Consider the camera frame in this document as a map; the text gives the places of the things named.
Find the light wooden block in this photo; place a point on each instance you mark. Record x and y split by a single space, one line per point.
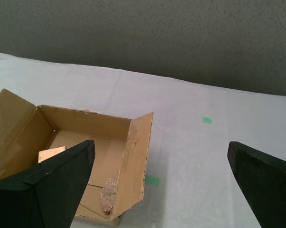
50 153

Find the small green tape square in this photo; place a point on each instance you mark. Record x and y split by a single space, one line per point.
207 120

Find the grey fabric partition panel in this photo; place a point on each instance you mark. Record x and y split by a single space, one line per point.
142 35

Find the brown cardboard box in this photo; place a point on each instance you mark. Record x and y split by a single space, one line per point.
104 147

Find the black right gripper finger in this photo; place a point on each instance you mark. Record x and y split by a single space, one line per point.
38 202
270 190

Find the long green tape strip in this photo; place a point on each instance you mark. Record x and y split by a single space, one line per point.
152 181

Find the white table cover cloth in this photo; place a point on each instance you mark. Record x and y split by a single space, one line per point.
204 154

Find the pinkish speckled granite rock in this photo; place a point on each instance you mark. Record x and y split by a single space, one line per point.
109 193

